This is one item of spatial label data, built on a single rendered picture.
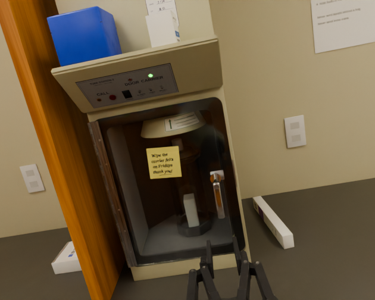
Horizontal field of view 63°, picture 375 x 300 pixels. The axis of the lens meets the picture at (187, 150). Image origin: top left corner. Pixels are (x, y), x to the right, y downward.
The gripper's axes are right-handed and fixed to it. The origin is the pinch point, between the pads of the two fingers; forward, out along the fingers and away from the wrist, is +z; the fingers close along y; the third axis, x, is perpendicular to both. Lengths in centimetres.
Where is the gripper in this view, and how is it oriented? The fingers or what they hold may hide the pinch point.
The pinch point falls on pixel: (223, 255)
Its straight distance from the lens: 56.4
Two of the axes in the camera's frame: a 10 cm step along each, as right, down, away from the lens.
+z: 0.3, -2.6, 9.7
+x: 1.6, 9.5, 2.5
